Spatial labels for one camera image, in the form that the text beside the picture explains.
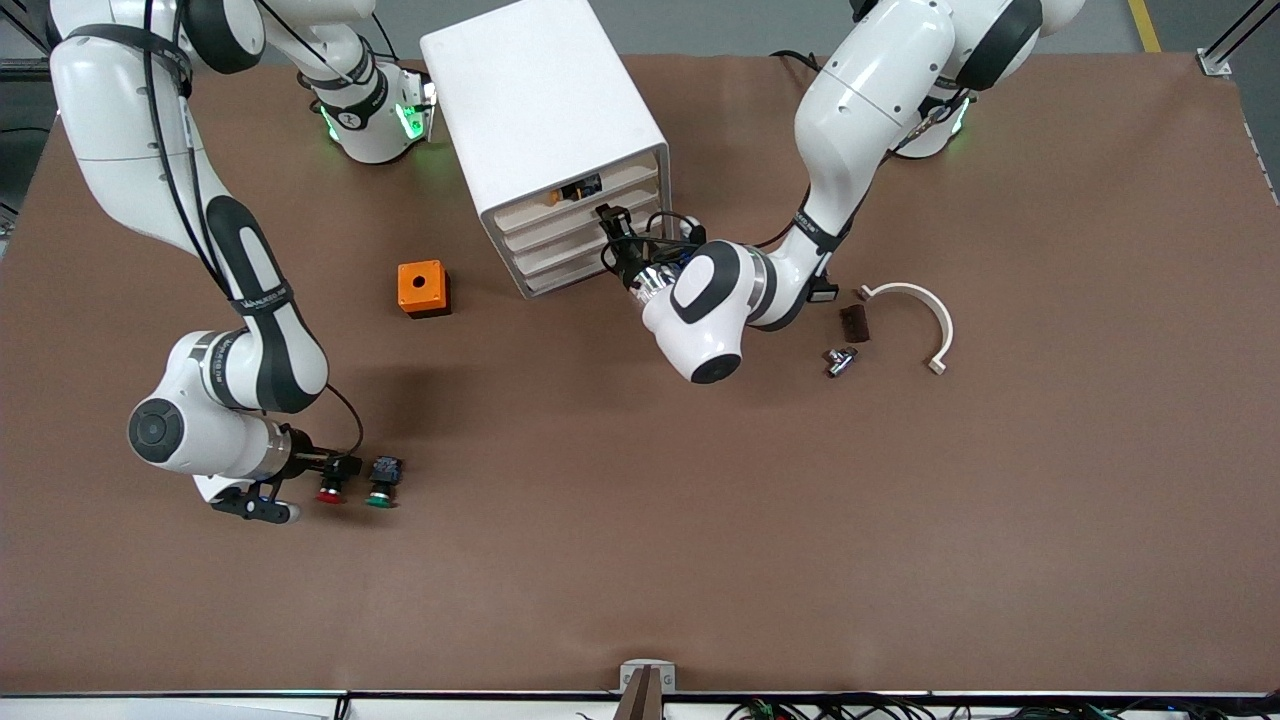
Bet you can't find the white plastic drawer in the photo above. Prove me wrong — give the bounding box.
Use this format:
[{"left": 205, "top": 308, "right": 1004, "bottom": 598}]
[
  {"left": 508, "top": 210, "right": 666, "bottom": 276},
  {"left": 500, "top": 188, "right": 663, "bottom": 254},
  {"left": 493, "top": 163, "right": 661, "bottom": 233},
  {"left": 516, "top": 232, "right": 641, "bottom": 298}
]

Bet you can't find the white drawer cabinet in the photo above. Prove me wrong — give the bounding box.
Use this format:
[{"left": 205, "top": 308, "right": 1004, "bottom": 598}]
[{"left": 420, "top": 0, "right": 674, "bottom": 300}]

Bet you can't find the brown pole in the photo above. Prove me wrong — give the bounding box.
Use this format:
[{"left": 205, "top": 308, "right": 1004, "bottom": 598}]
[{"left": 612, "top": 668, "right": 666, "bottom": 720}]

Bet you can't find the green push button switch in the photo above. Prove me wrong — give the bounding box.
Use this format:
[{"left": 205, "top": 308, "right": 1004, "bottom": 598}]
[{"left": 365, "top": 456, "right": 405, "bottom": 509}]

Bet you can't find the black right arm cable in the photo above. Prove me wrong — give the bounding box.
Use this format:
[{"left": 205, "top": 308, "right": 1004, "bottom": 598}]
[{"left": 325, "top": 384, "right": 364, "bottom": 461}]

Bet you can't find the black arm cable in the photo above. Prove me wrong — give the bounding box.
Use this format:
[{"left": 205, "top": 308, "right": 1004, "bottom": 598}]
[
  {"left": 600, "top": 208, "right": 703, "bottom": 277},
  {"left": 325, "top": 384, "right": 364, "bottom": 461}
]

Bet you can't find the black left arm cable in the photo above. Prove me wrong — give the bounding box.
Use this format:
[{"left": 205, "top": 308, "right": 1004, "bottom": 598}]
[{"left": 600, "top": 208, "right": 703, "bottom": 277}]

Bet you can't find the orange button enclosure box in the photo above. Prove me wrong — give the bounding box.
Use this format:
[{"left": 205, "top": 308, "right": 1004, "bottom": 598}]
[{"left": 397, "top": 260, "right": 451, "bottom": 319}]

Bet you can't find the white table edge rail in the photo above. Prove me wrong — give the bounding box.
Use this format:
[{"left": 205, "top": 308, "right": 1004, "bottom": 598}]
[{"left": 0, "top": 690, "right": 1280, "bottom": 720}]

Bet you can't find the white curved plastic bracket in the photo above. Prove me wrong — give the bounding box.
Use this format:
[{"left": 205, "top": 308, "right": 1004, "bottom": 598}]
[{"left": 857, "top": 282, "right": 954, "bottom": 376}]

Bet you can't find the grey metal bracket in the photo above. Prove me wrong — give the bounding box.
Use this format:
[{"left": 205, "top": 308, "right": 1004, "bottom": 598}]
[{"left": 618, "top": 660, "right": 677, "bottom": 694}]

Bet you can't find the aluminium frame profile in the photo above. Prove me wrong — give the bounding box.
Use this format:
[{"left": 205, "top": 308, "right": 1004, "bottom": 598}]
[
  {"left": 0, "top": 0, "right": 56, "bottom": 83},
  {"left": 1197, "top": 0, "right": 1280, "bottom": 76}
]

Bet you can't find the tangled cable bundle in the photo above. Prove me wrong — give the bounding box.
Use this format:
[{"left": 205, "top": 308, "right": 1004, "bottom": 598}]
[{"left": 725, "top": 698, "right": 1280, "bottom": 720}]

